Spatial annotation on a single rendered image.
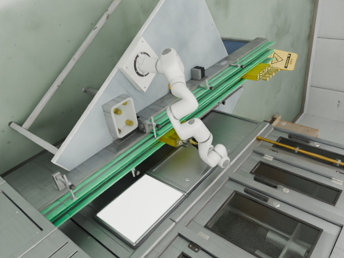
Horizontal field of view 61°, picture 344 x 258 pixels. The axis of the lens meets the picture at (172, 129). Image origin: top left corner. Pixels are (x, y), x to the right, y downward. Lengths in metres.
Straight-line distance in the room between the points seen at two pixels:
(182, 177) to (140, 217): 0.38
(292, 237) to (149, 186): 0.83
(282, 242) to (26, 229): 1.16
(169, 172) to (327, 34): 6.17
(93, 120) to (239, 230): 1.03
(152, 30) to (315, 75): 6.28
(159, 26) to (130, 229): 1.29
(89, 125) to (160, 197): 0.60
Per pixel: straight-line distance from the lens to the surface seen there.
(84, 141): 1.84
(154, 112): 2.00
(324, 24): 7.55
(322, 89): 8.04
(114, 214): 1.74
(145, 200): 1.76
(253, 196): 1.79
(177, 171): 1.90
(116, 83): 1.88
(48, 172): 2.28
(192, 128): 1.50
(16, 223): 1.44
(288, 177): 1.94
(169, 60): 1.60
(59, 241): 1.26
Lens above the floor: 2.17
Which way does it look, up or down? 36 degrees down
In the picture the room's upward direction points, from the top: 110 degrees clockwise
